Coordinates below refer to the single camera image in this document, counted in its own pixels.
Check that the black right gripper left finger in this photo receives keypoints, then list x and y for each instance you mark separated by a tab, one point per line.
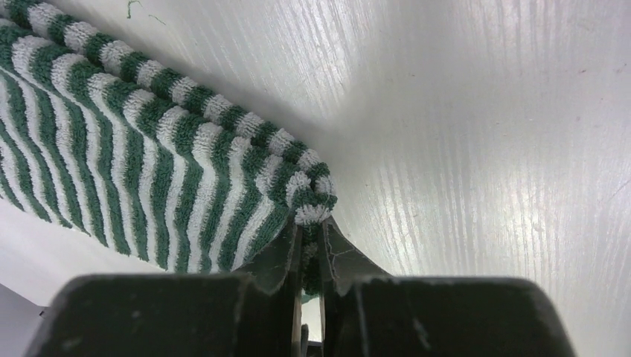
252	311

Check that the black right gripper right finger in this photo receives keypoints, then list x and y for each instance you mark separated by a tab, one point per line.
368	312

